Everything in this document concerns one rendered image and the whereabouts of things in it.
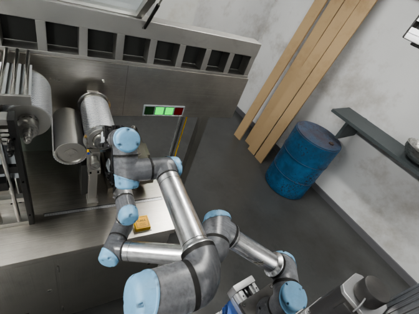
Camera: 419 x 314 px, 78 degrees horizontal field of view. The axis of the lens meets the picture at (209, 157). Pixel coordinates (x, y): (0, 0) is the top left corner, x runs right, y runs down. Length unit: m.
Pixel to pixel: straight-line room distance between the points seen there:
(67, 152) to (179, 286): 0.79
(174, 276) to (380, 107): 2.93
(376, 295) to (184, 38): 1.24
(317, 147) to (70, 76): 2.29
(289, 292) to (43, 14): 1.47
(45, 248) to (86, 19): 0.95
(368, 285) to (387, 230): 2.82
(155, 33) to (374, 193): 2.83
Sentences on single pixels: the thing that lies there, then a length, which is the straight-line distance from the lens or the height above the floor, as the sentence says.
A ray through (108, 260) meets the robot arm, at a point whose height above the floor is 1.04.
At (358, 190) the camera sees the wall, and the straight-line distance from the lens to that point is 3.48.
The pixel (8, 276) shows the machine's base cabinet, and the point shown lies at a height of 0.76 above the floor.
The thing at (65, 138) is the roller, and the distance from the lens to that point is 1.21.
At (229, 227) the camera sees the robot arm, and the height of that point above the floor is 1.19.
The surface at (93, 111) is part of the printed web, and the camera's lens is 1.24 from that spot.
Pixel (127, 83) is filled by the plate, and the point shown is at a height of 1.34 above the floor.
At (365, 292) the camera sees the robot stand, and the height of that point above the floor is 1.56.
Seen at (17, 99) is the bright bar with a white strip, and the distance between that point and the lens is 1.05.
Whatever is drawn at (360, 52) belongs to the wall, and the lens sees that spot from 3.39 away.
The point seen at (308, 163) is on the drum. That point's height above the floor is 0.57.
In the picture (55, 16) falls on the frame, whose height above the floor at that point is 1.60.
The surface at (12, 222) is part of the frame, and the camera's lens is 1.35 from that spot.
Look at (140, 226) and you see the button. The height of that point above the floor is 0.92.
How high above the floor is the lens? 2.00
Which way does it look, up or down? 38 degrees down
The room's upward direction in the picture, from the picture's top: 23 degrees clockwise
